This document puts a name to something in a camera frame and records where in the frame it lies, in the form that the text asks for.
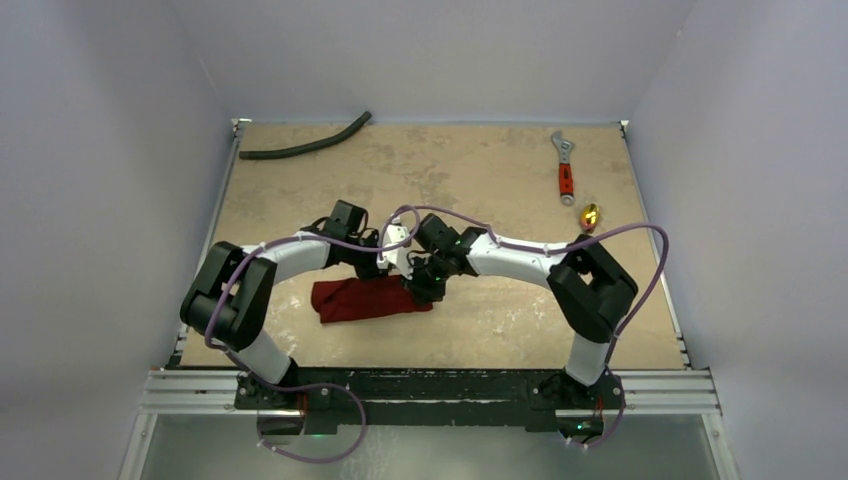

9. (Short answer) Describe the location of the dark red cloth napkin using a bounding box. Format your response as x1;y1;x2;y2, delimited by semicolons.
310;275;433;324

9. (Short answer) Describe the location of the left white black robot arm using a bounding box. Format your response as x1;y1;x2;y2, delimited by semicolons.
179;200;388;409

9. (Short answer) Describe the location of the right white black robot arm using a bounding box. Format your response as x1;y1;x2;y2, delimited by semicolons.
384;213;639;407

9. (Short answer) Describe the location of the black foam tube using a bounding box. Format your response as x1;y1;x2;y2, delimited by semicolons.
238;111;372;161

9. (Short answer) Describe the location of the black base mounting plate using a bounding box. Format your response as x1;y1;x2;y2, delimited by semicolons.
234;367;624;436

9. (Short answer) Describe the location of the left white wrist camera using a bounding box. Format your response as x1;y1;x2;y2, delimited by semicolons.
376;223;412;277

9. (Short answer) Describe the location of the adjustable wrench red handle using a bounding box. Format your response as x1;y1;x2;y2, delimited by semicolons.
551;131;575;206

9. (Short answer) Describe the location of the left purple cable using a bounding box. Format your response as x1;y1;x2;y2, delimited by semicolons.
203;203;423;465

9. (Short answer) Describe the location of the aluminium rail frame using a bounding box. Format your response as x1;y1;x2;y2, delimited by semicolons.
121;123;738;479

